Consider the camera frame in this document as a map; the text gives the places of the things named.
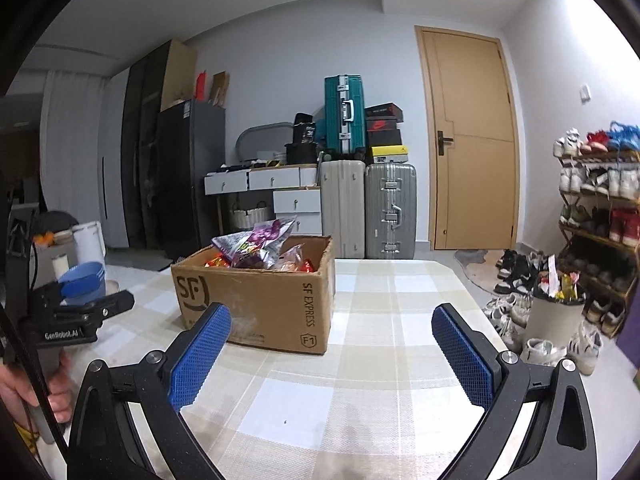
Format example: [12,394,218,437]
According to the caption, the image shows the beige suitcase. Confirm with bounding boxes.
[319,159,367,260]

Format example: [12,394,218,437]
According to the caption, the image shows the scattered shoes group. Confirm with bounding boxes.
[482,249,552,351]

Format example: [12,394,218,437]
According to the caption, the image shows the clear-wrapped bread loaf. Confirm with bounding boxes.
[277,243,307,274]

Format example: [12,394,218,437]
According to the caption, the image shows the purple bag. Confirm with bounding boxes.
[616,326,640,369]

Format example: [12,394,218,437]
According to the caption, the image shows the silver suitcase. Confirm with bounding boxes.
[364,162,418,260]

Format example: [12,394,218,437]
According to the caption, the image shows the white drawer desk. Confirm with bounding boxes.
[203,164,324,242]

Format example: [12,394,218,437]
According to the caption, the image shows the black storage box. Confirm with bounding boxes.
[284,142,320,165]

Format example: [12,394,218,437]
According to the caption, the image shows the dark wardrobe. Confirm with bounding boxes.
[122,40,174,252]

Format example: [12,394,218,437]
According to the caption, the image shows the woven laundry basket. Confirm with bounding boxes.
[228,200,271,234]

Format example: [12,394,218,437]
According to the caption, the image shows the white trash bin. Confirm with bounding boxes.
[521,269,587,349]

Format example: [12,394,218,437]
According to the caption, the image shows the rows of shelved shoes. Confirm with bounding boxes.
[552,121,640,336]

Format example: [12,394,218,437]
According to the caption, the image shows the grey oval mirror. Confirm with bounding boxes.
[235,120,296,166]

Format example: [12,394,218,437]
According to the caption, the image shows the black paper bag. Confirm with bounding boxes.
[292,112,318,145]

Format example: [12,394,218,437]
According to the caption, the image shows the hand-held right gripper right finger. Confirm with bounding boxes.
[431,302,599,480]

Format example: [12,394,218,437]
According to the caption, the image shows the wooden door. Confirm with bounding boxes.
[414,25,526,252]

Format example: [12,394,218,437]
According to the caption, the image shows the purple candy packet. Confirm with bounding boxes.
[212,217,297,271]

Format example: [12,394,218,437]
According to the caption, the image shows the flat cardboard sheet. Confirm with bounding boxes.
[159,39,198,111]

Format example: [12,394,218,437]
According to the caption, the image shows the teal suitcase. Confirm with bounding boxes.
[323,74,365,157]

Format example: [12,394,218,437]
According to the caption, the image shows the white bucket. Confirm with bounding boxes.
[71,220,107,267]

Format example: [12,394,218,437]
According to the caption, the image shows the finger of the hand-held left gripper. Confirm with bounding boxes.
[30,280,135,331]

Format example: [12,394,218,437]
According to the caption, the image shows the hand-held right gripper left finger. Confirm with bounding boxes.
[66,301,234,480]

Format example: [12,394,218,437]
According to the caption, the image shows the brown cardboard box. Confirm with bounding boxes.
[171,234,336,356]

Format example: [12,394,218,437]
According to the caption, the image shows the person's left hand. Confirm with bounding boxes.
[0,350,76,426]

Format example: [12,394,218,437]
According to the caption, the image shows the black refrigerator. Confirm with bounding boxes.
[155,99,227,261]

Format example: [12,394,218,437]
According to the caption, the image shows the brown paper bag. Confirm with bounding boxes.
[208,70,231,109]

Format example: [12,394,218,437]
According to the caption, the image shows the stack of blue bowls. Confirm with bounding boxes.
[57,260,107,306]

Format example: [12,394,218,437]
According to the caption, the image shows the plaid tablecloth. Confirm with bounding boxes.
[40,257,640,480]

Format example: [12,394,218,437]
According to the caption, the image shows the black and red shoe box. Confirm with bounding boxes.
[364,103,404,121]

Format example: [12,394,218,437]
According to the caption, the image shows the round beige rug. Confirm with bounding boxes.
[453,248,507,294]

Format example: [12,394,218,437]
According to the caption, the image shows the white high-top sneaker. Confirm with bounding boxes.
[567,320,604,376]
[520,337,569,367]

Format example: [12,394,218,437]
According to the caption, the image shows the yellow and black shoe box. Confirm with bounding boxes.
[369,146,409,165]

